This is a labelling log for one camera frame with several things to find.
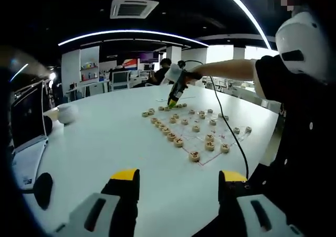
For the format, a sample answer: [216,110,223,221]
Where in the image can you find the curved ceiling light strip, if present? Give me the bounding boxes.
[215,0,274,50]
[57,29,209,48]

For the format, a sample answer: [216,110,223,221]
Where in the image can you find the white mesh office chair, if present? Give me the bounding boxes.
[110,70,131,91]

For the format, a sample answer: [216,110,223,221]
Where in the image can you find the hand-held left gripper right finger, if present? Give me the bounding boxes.
[218,169,307,237]

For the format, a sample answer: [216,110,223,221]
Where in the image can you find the black cable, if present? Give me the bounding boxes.
[182,60,250,179]

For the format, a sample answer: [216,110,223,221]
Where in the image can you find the black computer mouse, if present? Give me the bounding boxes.
[34,172,54,211]

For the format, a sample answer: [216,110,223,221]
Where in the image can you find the white laptop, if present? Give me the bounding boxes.
[10,79,50,193]

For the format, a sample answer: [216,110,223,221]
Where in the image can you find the purple wall screen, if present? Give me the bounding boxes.
[139,52,160,63]

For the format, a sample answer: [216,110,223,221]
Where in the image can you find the red-marked round chess piece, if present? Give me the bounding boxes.
[188,150,202,163]

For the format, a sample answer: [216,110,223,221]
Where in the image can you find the black round pouch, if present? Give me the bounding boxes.
[41,115,54,137]

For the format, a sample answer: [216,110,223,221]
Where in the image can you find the white worn device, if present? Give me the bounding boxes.
[275,10,335,82]

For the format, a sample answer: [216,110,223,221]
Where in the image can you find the white red-lined chessboard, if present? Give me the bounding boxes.
[151,107,253,167]

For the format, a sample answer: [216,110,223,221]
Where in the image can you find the white display shelf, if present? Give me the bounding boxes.
[61,46,101,90]

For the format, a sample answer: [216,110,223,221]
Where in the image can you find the white round pot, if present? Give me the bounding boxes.
[57,103,80,125]

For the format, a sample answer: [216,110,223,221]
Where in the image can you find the person's right hand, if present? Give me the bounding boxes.
[182,69,196,89]

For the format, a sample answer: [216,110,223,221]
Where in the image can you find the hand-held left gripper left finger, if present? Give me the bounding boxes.
[53,168,141,237]

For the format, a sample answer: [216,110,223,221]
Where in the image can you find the group of wooden chess pieces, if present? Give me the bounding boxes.
[141,102,253,163]

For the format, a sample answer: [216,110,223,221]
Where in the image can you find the ceiling air conditioner vent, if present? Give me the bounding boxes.
[109,0,160,19]

